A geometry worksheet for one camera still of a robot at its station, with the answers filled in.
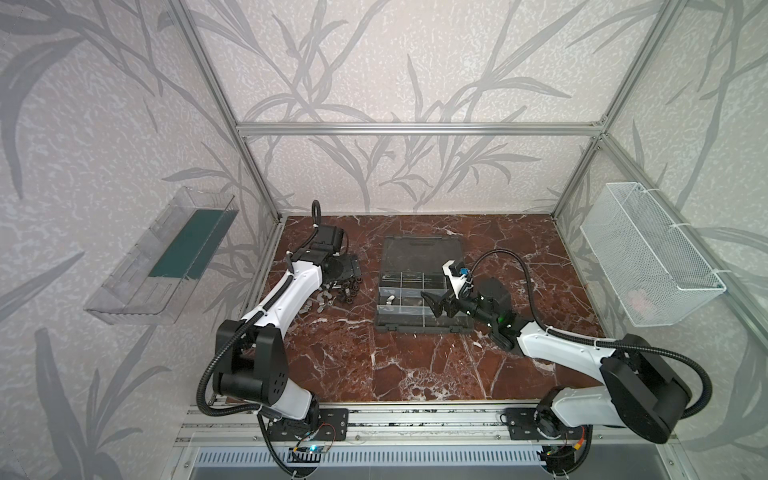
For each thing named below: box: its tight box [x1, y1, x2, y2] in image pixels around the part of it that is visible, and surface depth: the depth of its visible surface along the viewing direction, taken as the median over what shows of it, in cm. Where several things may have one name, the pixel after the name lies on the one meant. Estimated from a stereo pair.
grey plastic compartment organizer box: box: [374, 236, 474, 334], surface depth 98 cm
